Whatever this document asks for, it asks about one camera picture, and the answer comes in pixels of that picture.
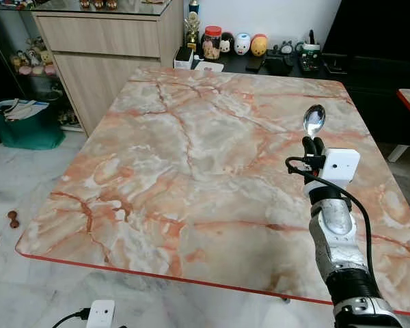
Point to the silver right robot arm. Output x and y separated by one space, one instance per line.
342 239

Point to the small grey toy figure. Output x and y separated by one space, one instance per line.
286 48

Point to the black tall cabinet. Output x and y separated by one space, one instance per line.
383 48

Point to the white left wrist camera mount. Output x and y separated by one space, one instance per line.
100 314

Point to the papers in green bin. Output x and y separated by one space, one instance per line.
24 108

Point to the black desktop device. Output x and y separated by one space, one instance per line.
279 65

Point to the black low sideboard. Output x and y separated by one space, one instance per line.
249 67

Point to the white box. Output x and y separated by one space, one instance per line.
184 58

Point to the small brown floor object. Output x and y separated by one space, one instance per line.
13 219

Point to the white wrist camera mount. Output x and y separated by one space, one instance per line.
342 165
100 314

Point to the light wooden drawer cabinet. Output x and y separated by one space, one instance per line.
109 61

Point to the silver metal spoon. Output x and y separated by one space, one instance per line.
314 120

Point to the gold trophy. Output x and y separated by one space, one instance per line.
192 31

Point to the white flat card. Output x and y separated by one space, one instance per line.
209 66

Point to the glass display shelf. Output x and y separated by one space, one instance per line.
14 82

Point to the white table leg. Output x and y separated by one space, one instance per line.
398 153

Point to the pile of plush toys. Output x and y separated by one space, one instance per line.
34 60

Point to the yellow orange toy figure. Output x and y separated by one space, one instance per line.
259 46

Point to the red lidded snack jar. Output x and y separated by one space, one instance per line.
212 44

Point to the green storage bin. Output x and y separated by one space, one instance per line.
27 130

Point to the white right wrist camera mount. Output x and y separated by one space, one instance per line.
342 165

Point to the black and white toy figure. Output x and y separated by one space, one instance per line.
226 44

